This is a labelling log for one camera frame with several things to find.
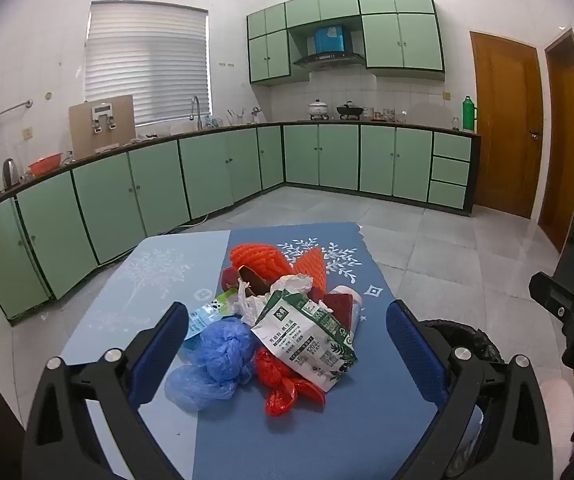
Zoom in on brown peel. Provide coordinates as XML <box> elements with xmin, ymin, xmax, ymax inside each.
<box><xmin>237</xmin><ymin>265</ymin><xmax>275</xmax><ymax>297</ymax></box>

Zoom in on cardboard box with white print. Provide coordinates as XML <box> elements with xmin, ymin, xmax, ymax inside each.
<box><xmin>69</xmin><ymin>94</ymin><xmax>136</xmax><ymax>160</ymax></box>

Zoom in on black lined trash bin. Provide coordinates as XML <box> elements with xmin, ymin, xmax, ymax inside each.
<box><xmin>417</xmin><ymin>317</ymin><xmax>508</xmax><ymax>466</ymax></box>

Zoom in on red plastic bag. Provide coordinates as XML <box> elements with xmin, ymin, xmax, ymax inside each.
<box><xmin>254</xmin><ymin>350</ymin><xmax>328</xmax><ymax>417</ymax></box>

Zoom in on green and white milk packet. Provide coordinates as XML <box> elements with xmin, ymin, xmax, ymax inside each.
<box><xmin>250</xmin><ymin>290</ymin><xmax>359</xmax><ymax>393</ymax></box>

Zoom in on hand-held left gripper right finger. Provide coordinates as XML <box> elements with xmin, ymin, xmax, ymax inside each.
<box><xmin>386</xmin><ymin>300</ymin><xmax>553</xmax><ymax>480</ymax></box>

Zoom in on blue box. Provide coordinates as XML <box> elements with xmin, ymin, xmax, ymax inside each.
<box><xmin>315</xmin><ymin>25</ymin><xmax>345</xmax><ymax>54</ymax></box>

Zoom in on dark red scouring pad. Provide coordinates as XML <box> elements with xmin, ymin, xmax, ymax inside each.
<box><xmin>220</xmin><ymin>266</ymin><xmax>242</xmax><ymax>292</ymax></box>
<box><xmin>323</xmin><ymin>291</ymin><xmax>356</xmax><ymax>333</ymax></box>

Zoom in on orange foam net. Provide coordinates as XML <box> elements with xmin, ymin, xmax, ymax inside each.
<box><xmin>229</xmin><ymin>244</ymin><xmax>288</xmax><ymax>283</ymax></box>

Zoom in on green wall cabinets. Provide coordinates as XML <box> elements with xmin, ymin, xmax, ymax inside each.
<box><xmin>246</xmin><ymin>0</ymin><xmax>446</xmax><ymax>86</ymax></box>

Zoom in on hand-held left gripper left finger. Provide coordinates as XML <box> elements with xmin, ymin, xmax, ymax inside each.
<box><xmin>22</xmin><ymin>301</ymin><xmax>190</xmax><ymax>480</ymax></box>

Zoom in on green thermos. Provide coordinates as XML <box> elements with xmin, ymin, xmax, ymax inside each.
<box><xmin>462</xmin><ymin>95</ymin><xmax>478</xmax><ymax>132</ymax></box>

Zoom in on blue and white paper cup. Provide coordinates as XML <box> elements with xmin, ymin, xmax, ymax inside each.
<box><xmin>328</xmin><ymin>284</ymin><xmax>368</xmax><ymax>336</ymax></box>

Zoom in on blue plastic bag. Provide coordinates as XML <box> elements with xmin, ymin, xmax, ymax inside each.
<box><xmin>164</xmin><ymin>320</ymin><xmax>259</xmax><ymax>400</ymax></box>

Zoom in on green base cabinets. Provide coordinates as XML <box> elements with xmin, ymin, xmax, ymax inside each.
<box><xmin>0</xmin><ymin>122</ymin><xmax>482</xmax><ymax>321</ymax></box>

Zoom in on wooden door with handle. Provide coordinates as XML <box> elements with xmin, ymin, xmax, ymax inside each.
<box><xmin>470</xmin><ymin>30</ymin><xmax>544</xmax><ymax>219</ymax></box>

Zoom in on towel rail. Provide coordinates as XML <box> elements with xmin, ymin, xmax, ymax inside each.
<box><xmin>0</xmin><ymin>100</ymin><xmax>34</xmax><ymax>133</ymax></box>

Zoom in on plain wooden door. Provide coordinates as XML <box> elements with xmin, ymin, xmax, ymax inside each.
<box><xmin>537</xmin><ymin>29</ymin><xmax>574</xmax><ymax>253</ymax></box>

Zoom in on metal kettle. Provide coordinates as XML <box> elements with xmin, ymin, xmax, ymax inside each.
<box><xmin>2</xmin><ymin>158</ymin><xmax>20</xmax><ymax>191</ymax></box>

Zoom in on black wok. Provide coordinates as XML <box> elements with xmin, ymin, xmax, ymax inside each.
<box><xmin>336</xmin><ymin>101</ymin><xmax>364</xmax><ymax>121</ymax></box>

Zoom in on range hood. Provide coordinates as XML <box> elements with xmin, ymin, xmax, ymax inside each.
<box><xmin>293</xmin><ymin>27</ymin><xmax>366</xmax><ymax>71</ymax></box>

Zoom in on blue printed tablecloth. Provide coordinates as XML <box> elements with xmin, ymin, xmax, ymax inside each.
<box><xmin>59</xmin><ymin>221</ymin><xmax>440</xmax><ymax>480</ymax></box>

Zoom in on orange corn toy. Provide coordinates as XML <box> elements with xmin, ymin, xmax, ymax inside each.
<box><xmin>291</xmin><ymin>247</ymin><xmax>329</xmax><ymax>301</ymax></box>

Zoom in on white plastic bag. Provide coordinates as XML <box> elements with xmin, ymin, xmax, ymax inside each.
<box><xmin>236</xmin><ymin>274</ymin><xmax>315</xmax><ymax>328</ymax></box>

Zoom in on white window blind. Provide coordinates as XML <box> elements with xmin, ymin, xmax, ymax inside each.
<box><xmin>84</xmin><ymin>1</ymin><xmax>214</xmax><ymax>126</ymax></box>

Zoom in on red basin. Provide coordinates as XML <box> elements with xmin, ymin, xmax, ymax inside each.
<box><xmin>28</xmin><ymin>153</ymin><xmax>64</xmax><ymax>177</ymax></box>

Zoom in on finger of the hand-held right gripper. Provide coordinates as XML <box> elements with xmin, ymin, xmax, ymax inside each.
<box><xmin>528</xmin><ymin>271</ymin><xmax>574</xmax><ymax>328</ymax></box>

